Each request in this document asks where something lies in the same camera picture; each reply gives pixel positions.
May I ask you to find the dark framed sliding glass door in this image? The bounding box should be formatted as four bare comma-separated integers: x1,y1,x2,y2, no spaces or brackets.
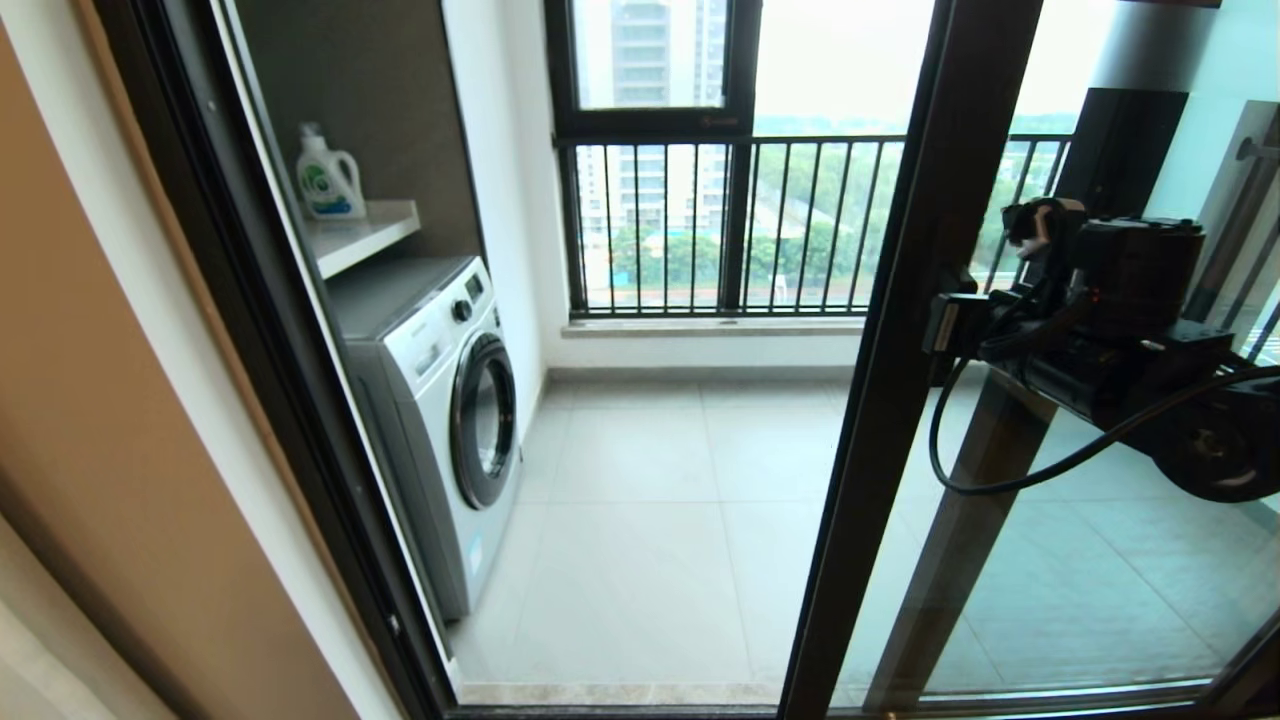
778,0,1280,720

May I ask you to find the black metal balcony railing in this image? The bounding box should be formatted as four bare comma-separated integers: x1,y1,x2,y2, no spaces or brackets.
1185,105,1280,366
570,133,1076,316

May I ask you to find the dark framed glass door panel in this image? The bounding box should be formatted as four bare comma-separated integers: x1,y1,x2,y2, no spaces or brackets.
865,0,1280,711

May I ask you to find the grey stone window sill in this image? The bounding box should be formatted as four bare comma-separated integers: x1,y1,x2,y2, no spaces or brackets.
560,316,869,341

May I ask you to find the white front-load washing machine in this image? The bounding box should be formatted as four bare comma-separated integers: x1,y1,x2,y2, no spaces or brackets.
325,255,523,621

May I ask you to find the white shelf board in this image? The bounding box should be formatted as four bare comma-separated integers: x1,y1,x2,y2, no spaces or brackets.
303,200,421,281

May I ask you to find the brown cabinet back panel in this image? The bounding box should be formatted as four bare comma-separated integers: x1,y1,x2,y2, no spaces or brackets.
232,0,486,263

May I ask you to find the white detergent bottle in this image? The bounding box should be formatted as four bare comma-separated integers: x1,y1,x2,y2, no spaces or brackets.
293,122,366,221

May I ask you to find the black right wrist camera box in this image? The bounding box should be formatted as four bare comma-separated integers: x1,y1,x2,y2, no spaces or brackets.
1002,198,1208,323

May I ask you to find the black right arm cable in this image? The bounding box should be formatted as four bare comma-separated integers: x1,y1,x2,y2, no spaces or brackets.
928,355,1280,496

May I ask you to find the black window frame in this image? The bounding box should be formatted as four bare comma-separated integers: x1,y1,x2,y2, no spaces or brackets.
545,0,763,316

